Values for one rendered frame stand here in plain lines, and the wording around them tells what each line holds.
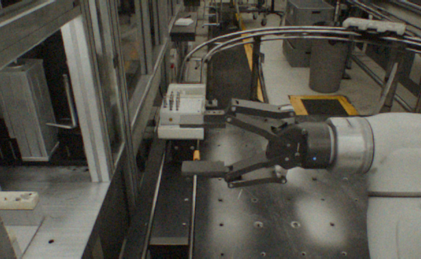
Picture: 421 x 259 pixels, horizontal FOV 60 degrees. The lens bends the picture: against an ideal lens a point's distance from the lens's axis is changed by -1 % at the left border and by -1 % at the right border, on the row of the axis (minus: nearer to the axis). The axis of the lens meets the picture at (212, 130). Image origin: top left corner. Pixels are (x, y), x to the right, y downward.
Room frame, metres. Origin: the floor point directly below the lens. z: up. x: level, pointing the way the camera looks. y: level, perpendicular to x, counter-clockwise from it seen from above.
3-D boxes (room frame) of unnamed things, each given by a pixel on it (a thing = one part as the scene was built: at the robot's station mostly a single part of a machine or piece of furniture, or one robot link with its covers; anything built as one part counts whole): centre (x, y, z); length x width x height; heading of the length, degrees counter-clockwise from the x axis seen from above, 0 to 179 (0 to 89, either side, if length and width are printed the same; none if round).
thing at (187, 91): (1.16, 0.10, 0.84); 0.36 x 0.14 x 0.10; 0
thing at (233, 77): (5.17, -0.23, 0.01); 5.85 x 0.59 x 0.01; 0
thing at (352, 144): (0.49, -0.21, 1.12); 0.09 x 0.06 x 0.09; 0
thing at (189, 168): (0.49, 0.01, 1.08); 0.07 x 0.03 x 0.01; 90
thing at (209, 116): (0.49, -0.01, 1.19); 0.05 x 0.01 x 0.03; 90
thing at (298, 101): (2.70, -1.00, 0.01); 1.00 x 0.55 x 0.01; 0
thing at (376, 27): (2.38, -1.05, 0.84); 0.37 x 0.14 x 0.10; 58
